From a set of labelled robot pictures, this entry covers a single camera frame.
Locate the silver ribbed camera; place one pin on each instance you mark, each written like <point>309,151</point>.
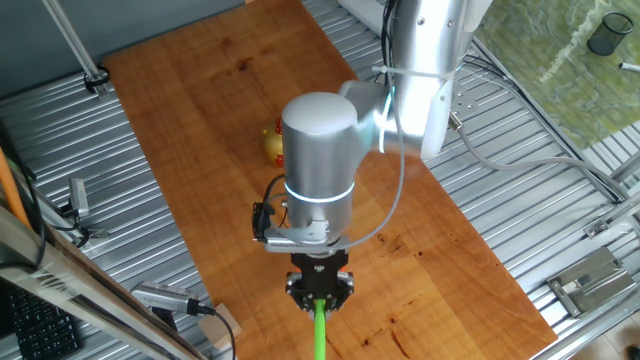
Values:
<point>160,296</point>

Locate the shiny silver frame bar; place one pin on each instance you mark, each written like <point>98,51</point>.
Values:
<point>60,280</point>

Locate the brown wooden board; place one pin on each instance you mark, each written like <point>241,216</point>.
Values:
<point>200,75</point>

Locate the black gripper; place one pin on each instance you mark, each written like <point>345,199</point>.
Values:
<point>320,272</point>

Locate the small silver camera with clamp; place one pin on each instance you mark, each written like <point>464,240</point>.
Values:
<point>78,197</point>

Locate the orange pole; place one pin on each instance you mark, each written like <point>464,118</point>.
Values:
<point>11,192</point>

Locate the silver metal bracket plate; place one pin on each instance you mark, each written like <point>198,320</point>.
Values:
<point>592,285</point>

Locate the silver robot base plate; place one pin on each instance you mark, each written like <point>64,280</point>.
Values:
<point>462,95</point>

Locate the small silver corner bracket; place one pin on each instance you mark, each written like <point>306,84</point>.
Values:
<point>596,228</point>

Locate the large wooden block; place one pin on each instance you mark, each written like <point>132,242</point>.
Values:
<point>215,327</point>

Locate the silver metal pole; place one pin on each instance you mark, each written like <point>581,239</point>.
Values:
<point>70,40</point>

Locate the black mesh pen cup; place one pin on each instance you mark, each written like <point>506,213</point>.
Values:
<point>607,40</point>

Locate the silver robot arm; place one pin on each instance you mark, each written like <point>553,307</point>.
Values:
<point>320,165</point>

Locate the silver aluminium profile bars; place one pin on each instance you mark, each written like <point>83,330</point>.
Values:
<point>625,210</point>

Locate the golden piggy bank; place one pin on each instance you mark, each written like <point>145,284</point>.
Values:
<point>273,142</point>

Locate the orange green toy shovel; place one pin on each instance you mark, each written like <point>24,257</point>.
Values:
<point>320,330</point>

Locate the black keyboard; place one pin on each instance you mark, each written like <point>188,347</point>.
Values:
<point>40,330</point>

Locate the white marker pen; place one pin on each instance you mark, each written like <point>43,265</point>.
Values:
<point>629,66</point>

